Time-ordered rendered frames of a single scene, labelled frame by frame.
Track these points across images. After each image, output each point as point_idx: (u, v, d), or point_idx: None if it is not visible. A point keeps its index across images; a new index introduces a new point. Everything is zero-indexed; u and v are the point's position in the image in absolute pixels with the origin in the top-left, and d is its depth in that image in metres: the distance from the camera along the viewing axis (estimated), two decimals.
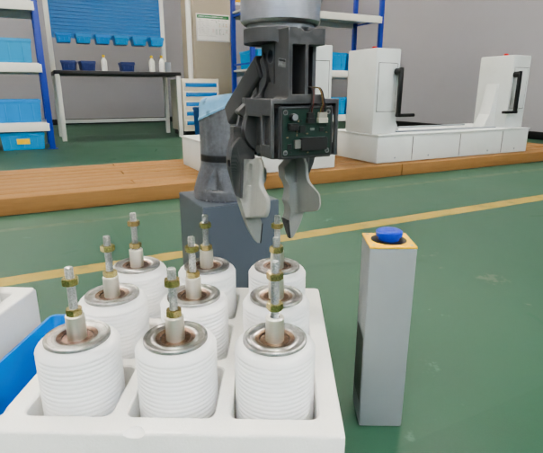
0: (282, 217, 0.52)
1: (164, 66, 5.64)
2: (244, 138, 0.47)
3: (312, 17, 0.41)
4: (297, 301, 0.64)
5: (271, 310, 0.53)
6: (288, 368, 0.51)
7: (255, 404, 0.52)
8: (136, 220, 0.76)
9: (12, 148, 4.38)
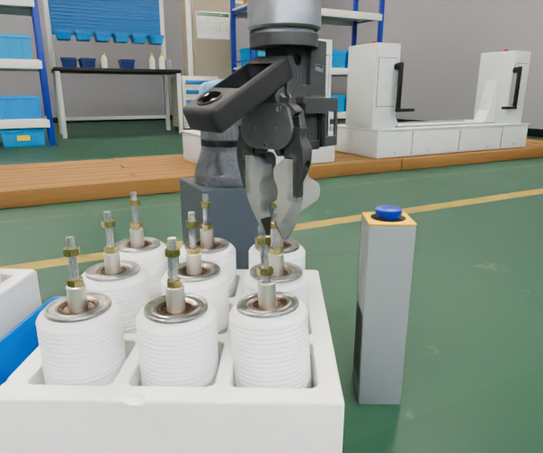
0: (262, 218, 0.52)
1: (164, 64, 5.65)
2: (299, 137, 0.47)
3: None
4: (297, 276, 0.64)
5: (261, 274, 0.54)
6: (283, 328, 0.52)
7: (253, 368, 0.53)
8: (137, 199, 0.76)
9: (12, 145, 4.38)
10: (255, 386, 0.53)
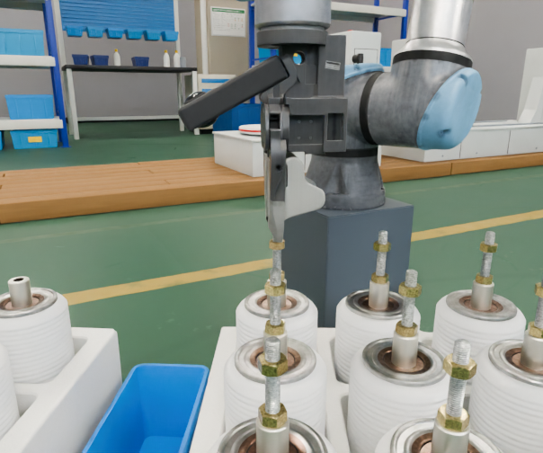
0: (267, 217, 0.52)
1: (179, 61, 5.41)
2: (281, 139, 0.45)
3: (324, 27, 0.47)
4: None
5: None
6: None
7: None
8: (273, 239, 0.52)
9: (22, 146, 4.14)
10: None
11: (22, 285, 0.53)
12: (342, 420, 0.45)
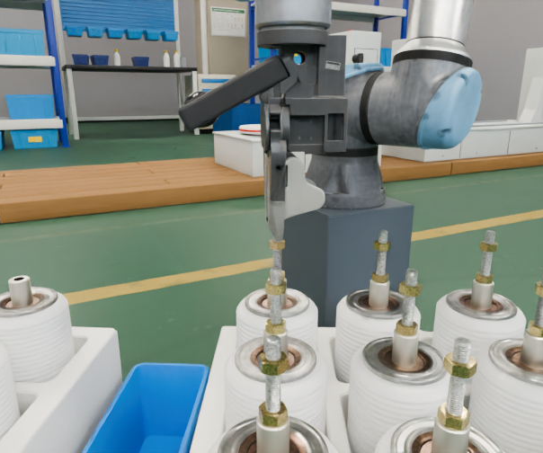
0: (267, 217, 0.52)
1: (179, 61, 5.41)
2: (281, 139, 0.45)
3: None
4: None
5: None
6: None
7: None
8: (276, 242, 0.51)
9: (22, 146, 4.14)
10: None
11: (22, 284, 0.53)
12: (342, 419, 0.45)
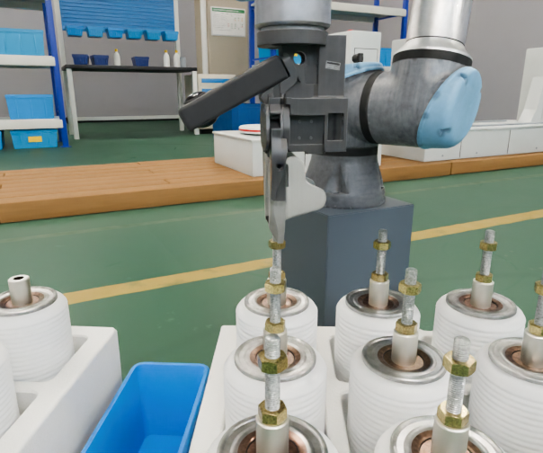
0: (266, 216, 0.53)
1: (179, 61, 5.41)
2: (282, 139, 0.45)
3: None
4: None
5: None
6: None
7: None
8: None
9: (22, 146, 4.14)
10: None
11: (22, 283, 0.53)
12: (342, 418, 0.45)
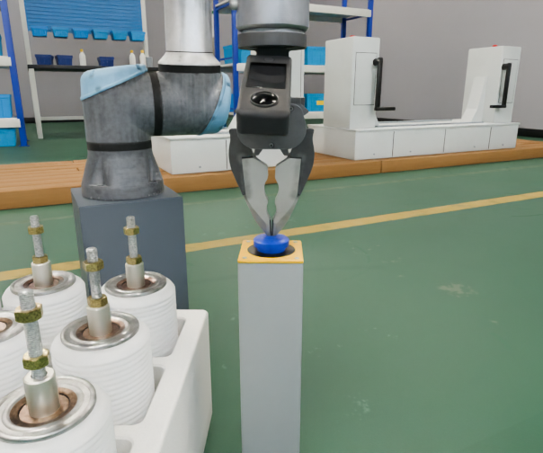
0: (270, 219, 0.51)
1: (145, 61, 5.45)
2: (303, 136, 0.49)
3: None
4: (121, 339, 0.45)
5: (25, 367, 0.34)
6: None
7: None
8: None
9: None
10: None
11: None
12: None
